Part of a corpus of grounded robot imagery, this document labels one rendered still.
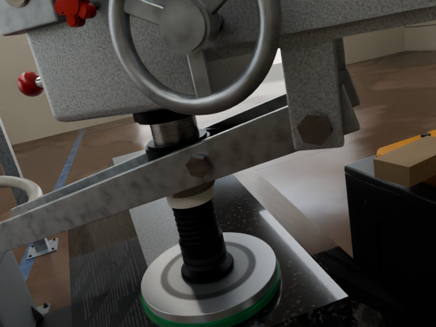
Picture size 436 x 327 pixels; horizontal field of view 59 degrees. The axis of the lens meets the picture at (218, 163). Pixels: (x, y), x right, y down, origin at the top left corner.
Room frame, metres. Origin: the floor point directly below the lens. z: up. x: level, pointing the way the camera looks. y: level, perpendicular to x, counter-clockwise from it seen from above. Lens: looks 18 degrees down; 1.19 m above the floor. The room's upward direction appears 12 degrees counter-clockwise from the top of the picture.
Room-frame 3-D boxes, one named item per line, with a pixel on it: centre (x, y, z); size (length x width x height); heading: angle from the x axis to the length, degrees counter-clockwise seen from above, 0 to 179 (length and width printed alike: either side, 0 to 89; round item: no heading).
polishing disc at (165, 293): (0.53, 0.05, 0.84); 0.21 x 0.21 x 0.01
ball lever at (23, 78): (0.51, 0.19, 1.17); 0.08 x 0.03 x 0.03; 67
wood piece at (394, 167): (0.87, -0.48, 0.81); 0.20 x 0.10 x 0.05; 114
